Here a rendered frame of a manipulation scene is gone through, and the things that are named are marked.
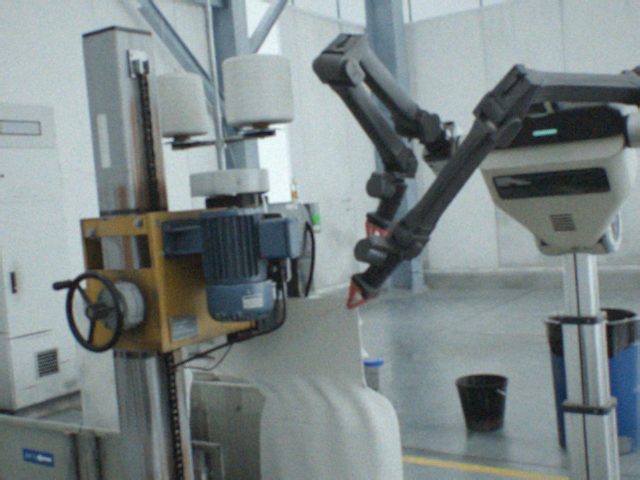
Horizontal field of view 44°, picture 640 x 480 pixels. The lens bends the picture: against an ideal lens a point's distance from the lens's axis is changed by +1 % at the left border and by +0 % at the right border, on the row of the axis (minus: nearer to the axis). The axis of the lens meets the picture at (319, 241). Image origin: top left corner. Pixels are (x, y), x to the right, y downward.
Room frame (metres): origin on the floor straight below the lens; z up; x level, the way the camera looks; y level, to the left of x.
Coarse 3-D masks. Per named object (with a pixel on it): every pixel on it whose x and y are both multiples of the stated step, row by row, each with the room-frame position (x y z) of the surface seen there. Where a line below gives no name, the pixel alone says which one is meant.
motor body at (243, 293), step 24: (216, 216) 1.71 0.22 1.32; (240, 216) 1.72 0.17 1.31; (216, 240) 1.72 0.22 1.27; (240, 240) 1.72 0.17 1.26; (216, 264) 1.73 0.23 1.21; (240, 264) 1.72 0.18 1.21; (264, 264) 1.77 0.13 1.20; (216, 288) 1.72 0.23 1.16; (240, 288) 1.71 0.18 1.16; (264, 288) 1.74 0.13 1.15; (216, 312) 1.73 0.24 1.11; (240, 312) 1.71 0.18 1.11; (264, 312) 1.74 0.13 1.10
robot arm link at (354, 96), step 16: (352, 64) 1.82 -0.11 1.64; (320, 80) 1.90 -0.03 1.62; (336, 80) 1.89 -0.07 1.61; (352, 80) 1.83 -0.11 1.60; (352, 96) 1.89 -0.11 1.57; (368, 96) 1.93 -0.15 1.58; (352, 112) 1.95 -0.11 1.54; (368, 112) 1.94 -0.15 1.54; (368, 128) 1.98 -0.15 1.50; (384, 128) 2.00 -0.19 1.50; (384, 144) 2.02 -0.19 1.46; (400, 144) 2.06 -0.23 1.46; (384, 160) 2.09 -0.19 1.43; (400, 160) 2.06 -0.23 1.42
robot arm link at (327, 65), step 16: (336, 48) 1.86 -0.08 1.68; (352, 48) 1.84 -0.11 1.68; (368, 48) 1.89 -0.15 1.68; (320, 64) 1.85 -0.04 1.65; (336, 64) 1.82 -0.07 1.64; (368, 64) 1.91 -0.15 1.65; (368, 80) 1.95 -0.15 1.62; (384, 80) 1.97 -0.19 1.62; (384, 96) 2.00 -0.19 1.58; (400, 96) 2.03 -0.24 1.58; (400, 112) 2.05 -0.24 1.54; (416, 112) 2.08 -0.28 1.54; (432, 112) 2.11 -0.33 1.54; (400, 128) 2.14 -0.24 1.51; (432, 128) 2.11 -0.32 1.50
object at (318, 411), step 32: (288, 320) 2.11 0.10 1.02; (320, 320) 2.05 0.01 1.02; (352, 320) 2.00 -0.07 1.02; (224, 352) 2.25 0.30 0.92; (256, 352) 2.18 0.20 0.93; (288, 352) 2.11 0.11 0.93; (320, 352) 2.06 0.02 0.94; (352, 352) 2.00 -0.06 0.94; (256, 384) 2.16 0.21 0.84; (288, 384) 2.09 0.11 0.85; (320, 384) 2.04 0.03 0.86; (352, 384) 1.99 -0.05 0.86; (288, 416) 2.05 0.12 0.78; (320, 416) 1.99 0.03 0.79; (352, 416) 1.94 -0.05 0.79; (384, 416) 1.97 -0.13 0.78; (288, 448) 2.05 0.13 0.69; (320, 448) 1.98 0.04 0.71; (352, 448) 1.93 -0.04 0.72; (384, 448) 1.93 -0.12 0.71
